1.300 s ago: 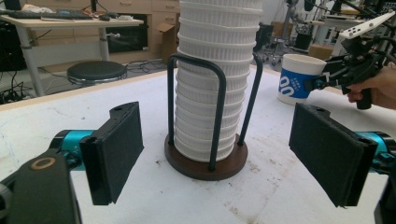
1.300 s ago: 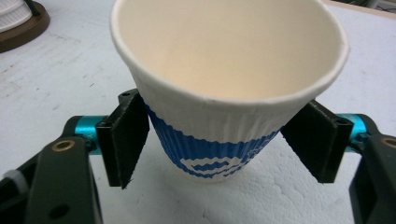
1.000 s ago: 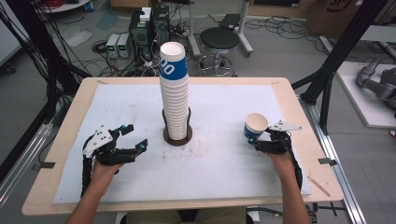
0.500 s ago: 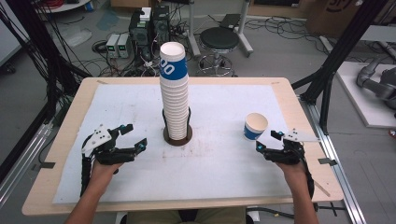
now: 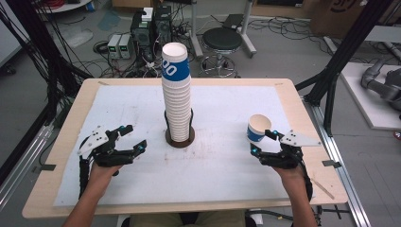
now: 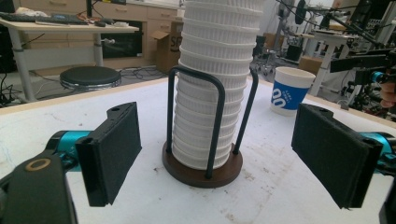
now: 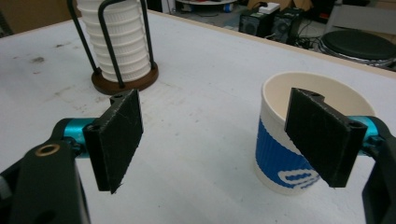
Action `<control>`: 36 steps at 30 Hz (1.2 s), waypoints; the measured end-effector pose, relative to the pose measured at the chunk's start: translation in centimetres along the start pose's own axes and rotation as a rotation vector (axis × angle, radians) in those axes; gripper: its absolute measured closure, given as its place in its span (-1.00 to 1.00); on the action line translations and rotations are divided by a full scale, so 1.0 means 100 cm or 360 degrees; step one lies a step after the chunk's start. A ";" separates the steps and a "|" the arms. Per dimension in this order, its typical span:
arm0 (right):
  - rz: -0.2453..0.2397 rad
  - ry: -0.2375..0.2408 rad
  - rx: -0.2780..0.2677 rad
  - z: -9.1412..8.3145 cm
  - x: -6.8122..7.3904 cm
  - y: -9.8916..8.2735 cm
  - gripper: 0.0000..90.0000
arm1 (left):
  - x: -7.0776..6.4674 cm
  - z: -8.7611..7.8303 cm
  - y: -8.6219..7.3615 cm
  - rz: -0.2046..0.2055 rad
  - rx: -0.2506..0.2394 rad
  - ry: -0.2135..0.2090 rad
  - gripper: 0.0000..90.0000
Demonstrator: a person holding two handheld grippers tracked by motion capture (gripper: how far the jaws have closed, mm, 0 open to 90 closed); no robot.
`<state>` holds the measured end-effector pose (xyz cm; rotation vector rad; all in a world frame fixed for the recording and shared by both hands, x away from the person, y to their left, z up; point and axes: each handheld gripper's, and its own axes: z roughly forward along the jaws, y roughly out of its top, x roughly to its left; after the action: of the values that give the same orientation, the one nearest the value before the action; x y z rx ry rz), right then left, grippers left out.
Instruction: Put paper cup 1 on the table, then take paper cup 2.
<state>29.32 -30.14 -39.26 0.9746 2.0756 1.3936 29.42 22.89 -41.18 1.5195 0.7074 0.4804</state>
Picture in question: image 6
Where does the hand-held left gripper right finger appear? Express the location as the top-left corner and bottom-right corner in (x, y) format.
(290, 103), (396, 210)

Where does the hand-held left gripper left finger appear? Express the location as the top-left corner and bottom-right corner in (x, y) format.
(46, 101), (143, 208)

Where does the blue label paper cup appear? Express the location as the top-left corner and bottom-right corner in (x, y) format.
(269, 65), (318, 118)

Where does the cup holder with brown base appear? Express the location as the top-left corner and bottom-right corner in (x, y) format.
(162, 64), (261, 189)

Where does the stack of white paper cups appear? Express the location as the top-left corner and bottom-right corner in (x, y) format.
(171, 0), (266, 171)

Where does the small white table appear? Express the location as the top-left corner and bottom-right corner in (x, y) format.
(303, 28), (357, 97)

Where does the black round stool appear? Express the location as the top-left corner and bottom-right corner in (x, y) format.
(59, 65), (122, 92)

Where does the white table mat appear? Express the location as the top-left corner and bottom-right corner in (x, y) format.
(0, 79), (396, 224)

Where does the brown cardboard box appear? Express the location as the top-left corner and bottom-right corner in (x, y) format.
(150, 21), (185, 75)

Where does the desk with white legs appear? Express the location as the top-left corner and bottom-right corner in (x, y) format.
(0, 17), (140, 104)

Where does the wooden cabinet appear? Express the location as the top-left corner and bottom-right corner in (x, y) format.
(18, 0), (185, 70)

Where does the black keyboard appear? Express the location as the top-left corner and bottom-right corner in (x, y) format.
(0, 11), (89, 26)

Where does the black metal frame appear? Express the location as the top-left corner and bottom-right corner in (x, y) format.
(321, 0), (396, 52)

